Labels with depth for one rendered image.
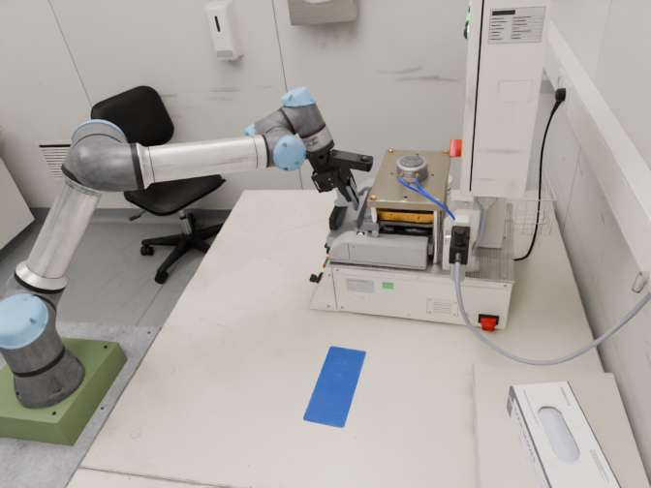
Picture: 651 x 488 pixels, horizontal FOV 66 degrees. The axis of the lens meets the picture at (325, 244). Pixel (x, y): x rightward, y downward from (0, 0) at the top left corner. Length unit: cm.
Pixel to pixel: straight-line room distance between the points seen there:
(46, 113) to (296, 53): 163
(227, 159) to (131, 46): 200
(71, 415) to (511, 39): 122
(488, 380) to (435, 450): 20
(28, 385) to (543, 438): 109
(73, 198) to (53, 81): 220
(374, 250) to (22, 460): 95
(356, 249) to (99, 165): 62
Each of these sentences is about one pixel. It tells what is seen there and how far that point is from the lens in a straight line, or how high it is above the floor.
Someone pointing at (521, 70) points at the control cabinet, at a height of 142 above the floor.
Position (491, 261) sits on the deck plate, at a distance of 132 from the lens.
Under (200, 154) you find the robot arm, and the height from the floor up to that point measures 131.
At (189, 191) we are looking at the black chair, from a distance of 277.
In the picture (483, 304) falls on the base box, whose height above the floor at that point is 84.
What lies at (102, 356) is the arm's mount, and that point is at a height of 83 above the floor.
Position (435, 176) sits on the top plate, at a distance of 130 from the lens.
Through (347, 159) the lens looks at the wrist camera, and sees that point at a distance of 131.
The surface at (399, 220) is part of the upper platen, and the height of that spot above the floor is 104.
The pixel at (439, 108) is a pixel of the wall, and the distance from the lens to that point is 272.
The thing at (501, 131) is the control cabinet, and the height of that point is 131.
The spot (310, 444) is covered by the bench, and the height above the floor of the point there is 75.
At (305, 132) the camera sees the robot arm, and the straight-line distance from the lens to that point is 128.
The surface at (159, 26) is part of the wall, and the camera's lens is 294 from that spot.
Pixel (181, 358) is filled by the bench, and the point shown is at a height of 75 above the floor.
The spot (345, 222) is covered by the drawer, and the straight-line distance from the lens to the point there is 139.
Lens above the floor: 175
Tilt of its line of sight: 36 degrees down
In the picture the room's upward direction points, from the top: 8 degrees counter-clockwise
